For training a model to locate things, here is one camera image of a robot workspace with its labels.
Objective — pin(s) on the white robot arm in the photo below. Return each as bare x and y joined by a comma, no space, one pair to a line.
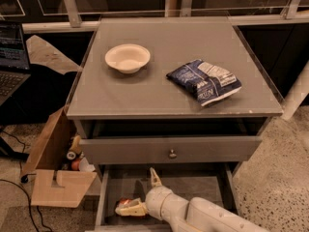
196,215

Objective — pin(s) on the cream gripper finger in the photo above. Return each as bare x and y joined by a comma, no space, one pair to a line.
139,210
155,180

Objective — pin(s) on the grey top drawer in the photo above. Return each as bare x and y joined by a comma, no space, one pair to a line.
156,150

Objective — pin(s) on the brown cardboard box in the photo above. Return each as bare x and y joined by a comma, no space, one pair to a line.
53,186

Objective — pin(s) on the metal railing frame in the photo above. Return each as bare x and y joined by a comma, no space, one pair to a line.
54,16

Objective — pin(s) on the grey open middle drawer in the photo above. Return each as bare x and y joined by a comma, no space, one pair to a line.
211,181

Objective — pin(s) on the round metal drawer knob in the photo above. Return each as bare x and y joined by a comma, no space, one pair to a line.
172,154

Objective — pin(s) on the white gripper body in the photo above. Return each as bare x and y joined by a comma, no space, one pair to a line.
158,201

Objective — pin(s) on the grey cabinet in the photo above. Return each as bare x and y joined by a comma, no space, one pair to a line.
110,104

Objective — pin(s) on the white bowl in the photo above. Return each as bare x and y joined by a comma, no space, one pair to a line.
127,58

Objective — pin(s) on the blue chip bag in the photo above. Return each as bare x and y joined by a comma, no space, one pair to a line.
206,82

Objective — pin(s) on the items inside cardboard box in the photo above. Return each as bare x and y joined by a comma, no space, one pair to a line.
75,159

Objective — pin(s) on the red coke can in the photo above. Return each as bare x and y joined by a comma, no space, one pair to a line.
125,202

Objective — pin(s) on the open black laptop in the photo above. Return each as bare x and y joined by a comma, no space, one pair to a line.
14,59

